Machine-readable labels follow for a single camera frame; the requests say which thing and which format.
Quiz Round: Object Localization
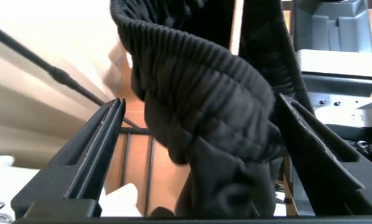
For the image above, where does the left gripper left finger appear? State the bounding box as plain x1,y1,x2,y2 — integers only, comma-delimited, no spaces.
11,97,127,218

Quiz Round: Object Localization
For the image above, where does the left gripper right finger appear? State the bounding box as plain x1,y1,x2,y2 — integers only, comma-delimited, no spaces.
276,93,372,216

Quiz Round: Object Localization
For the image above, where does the white garment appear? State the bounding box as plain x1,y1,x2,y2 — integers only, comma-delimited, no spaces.
0,154,143,218

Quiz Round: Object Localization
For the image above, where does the black garment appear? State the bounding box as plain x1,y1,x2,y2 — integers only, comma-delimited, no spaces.
109,0,314,218

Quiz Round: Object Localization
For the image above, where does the pink clothes hanger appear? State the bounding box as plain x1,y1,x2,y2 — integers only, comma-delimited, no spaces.
229,0,244,56

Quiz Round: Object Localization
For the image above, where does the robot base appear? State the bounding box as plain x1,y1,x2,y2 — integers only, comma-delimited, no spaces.
274,0,372,216

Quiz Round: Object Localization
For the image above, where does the black clothes rack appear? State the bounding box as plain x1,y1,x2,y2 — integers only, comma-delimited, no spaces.
0,20,156,217

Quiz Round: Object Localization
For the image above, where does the beige curtain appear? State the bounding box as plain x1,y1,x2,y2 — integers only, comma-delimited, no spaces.
0,0,134,169

